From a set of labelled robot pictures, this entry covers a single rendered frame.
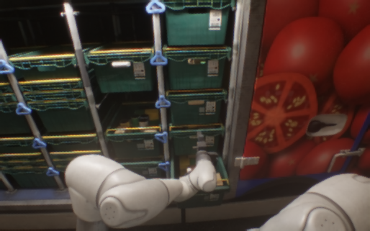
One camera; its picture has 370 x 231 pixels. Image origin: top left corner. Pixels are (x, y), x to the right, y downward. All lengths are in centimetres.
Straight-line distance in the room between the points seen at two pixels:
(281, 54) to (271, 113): 35
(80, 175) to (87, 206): 9
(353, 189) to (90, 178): 63
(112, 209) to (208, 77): 95
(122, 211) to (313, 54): 115
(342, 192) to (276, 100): 79
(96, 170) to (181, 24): 87
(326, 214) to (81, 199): 57
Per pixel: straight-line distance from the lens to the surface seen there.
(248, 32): 105
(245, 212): 190
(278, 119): 130
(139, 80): 121
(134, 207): 50
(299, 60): 121
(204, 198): 144
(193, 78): 120
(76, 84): 133
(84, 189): 60
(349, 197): 53
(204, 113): 131
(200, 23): 115
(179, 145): 143
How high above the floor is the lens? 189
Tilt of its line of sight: 28 degrees down
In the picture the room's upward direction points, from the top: 1 degrees counter-clockwise
